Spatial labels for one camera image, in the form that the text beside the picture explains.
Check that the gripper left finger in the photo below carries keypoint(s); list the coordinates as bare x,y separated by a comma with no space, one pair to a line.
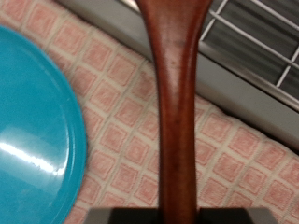
124,216

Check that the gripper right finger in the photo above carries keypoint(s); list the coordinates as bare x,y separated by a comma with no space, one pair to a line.
236,216

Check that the red-brown wooden spoon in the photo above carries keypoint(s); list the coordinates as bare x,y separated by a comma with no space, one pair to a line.
176,109

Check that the blue plastic plate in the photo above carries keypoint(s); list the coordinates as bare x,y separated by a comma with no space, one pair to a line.
34,124

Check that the pink checked cloth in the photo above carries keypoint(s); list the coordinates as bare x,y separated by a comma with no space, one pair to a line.
124,109

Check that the grey plastic drain tray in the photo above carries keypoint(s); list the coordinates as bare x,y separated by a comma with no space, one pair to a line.
243,15

